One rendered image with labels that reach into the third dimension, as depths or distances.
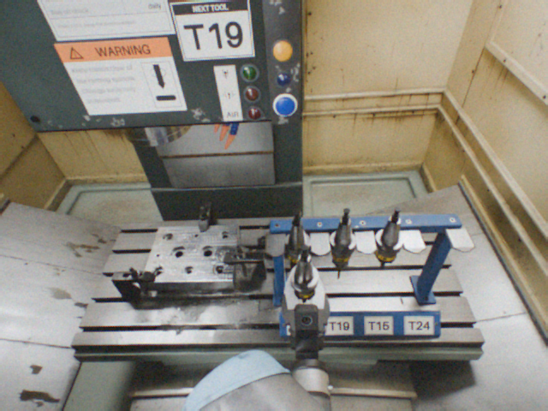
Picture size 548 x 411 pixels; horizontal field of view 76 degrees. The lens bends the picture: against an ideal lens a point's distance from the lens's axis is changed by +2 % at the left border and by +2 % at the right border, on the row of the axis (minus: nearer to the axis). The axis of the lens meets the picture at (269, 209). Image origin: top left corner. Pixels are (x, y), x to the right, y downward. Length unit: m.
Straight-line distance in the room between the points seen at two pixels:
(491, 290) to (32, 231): 1.84
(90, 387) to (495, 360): 1.32
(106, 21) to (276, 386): 0.49
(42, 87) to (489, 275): 1.33
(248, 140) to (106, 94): 0.83
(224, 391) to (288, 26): 0.44
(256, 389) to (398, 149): 1.70
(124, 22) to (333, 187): 1.57
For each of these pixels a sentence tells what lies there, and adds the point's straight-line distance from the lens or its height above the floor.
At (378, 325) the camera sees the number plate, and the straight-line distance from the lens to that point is 1.08.
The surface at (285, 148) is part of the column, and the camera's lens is 1.42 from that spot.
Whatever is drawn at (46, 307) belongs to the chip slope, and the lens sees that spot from 1.67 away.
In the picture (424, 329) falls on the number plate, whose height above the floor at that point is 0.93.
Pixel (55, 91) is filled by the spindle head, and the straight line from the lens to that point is 0.64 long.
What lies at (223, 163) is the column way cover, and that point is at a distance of 1.45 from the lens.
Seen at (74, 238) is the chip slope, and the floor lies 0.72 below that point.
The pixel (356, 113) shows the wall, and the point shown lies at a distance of 1.79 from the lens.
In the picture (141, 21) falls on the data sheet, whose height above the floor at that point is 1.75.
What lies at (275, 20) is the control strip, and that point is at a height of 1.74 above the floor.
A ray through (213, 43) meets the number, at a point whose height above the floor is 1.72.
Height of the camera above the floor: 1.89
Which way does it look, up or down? 45 degrees down
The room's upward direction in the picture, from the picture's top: 6 degrees counter-clockwise
